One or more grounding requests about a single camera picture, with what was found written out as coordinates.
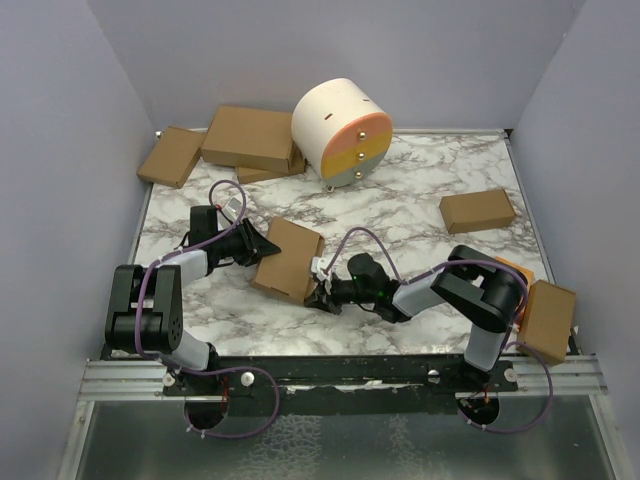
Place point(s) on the round cream drawer cabinet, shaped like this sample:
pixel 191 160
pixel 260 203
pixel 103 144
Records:
pixel 341 132

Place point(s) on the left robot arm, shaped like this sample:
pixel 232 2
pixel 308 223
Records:
pixel 145 312

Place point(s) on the small folded cardboard box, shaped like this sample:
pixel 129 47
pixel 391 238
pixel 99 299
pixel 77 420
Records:
pixel 478 211

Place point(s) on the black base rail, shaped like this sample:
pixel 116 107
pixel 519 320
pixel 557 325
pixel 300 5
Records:
pixel 340 385

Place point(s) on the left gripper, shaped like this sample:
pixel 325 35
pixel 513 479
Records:
pixel 254 245

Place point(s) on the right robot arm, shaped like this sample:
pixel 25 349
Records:
pixel 487 292

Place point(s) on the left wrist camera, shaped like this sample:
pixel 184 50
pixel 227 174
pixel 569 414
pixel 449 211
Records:
pixel 232 209

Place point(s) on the cardboard box under book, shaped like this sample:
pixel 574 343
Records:
pixel 547 321

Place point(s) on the cardboard box under large box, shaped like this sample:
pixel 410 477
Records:
pixel 249 175

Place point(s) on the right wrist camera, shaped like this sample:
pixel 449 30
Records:
pixel 321 274

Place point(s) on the large folded cardboard box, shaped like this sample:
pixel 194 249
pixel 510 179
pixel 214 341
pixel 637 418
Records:
pixel 251 138

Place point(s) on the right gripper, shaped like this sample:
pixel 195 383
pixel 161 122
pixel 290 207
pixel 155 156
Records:
pixel 321 299

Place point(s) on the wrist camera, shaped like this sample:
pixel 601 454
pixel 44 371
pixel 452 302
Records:
pixel 232 209
pixel 321 274

